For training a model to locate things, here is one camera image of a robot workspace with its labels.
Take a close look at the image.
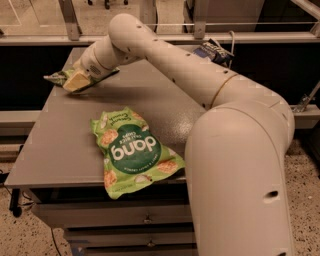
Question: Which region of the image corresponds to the grey metal railing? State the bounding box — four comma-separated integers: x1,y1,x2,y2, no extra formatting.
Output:
0,0,320,46

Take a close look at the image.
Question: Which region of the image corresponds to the middle grey drawer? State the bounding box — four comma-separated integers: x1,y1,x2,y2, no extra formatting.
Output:
64,225,195,248

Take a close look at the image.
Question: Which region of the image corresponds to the bottom grey drawer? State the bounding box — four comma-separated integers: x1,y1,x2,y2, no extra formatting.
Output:
72,244,198,256

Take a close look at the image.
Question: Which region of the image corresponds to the white cable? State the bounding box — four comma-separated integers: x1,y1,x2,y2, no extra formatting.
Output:
227,30,236,59

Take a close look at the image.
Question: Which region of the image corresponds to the green jalapeno chip bag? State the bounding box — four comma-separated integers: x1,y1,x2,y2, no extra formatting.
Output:
44,68,119,93

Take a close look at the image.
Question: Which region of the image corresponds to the green dang rice chip bag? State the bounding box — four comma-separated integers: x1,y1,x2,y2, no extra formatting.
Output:
90,107,185,200

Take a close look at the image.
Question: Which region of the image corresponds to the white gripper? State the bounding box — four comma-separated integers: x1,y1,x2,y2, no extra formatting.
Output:
63,47,109,92

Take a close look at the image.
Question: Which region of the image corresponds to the blue chip bag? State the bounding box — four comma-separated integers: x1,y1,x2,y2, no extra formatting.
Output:
193,39,234,66

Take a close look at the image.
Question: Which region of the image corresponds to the grey drawer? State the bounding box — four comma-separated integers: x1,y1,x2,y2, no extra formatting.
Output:
72,244,198,256
32,201,192,229
64,225,195,248

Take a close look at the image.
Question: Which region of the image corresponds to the black floor cable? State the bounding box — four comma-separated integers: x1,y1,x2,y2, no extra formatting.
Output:
0,169,63,256

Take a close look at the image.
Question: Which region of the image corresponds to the grey drawer cabinet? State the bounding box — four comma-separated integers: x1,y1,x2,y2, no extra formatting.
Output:
4,46,208,256

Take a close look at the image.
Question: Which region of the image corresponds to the top grey drawer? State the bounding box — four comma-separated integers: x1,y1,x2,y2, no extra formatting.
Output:
32,201,192,229

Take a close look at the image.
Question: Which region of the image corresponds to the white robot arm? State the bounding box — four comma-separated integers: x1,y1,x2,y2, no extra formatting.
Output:
63,14,295,256

